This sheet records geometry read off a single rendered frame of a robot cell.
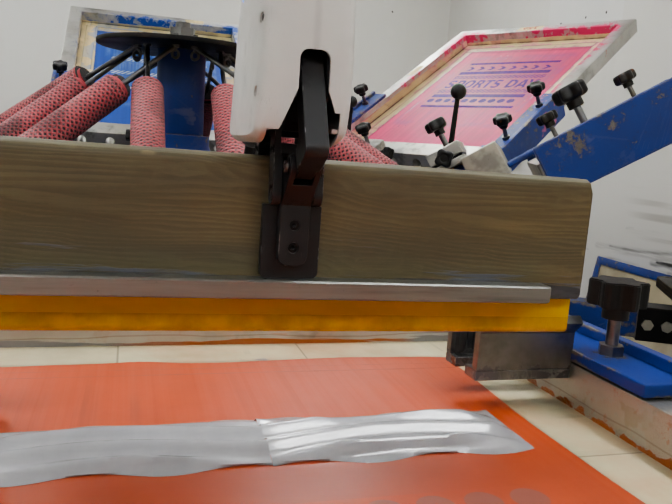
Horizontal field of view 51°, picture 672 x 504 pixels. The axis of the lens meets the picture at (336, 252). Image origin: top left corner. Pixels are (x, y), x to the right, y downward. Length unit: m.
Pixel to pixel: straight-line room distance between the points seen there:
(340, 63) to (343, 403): 0.28
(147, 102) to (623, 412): 0.81
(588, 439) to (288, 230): 0.28
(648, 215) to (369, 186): 2.86
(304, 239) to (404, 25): 4.67
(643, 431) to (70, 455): 0.37
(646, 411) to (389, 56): 4.52
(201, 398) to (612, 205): 2.98
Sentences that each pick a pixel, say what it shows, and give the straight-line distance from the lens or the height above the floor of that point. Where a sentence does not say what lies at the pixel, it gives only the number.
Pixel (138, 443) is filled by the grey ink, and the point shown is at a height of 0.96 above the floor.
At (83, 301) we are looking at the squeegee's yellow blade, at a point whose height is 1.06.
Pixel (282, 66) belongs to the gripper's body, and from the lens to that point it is 0.35.
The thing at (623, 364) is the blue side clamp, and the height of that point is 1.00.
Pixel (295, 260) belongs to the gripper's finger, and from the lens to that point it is 0.37.
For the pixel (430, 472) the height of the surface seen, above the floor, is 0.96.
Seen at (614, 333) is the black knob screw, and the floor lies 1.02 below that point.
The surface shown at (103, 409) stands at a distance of 0.53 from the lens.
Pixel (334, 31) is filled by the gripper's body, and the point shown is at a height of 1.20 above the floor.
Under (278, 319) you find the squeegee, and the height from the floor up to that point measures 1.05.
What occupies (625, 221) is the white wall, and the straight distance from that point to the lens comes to 3.33.
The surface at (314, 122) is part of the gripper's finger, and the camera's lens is 0.34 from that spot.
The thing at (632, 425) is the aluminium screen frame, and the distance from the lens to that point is 0.55.
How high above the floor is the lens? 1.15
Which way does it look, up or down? 9 degrees down
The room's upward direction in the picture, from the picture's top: 4 degrees clockwise
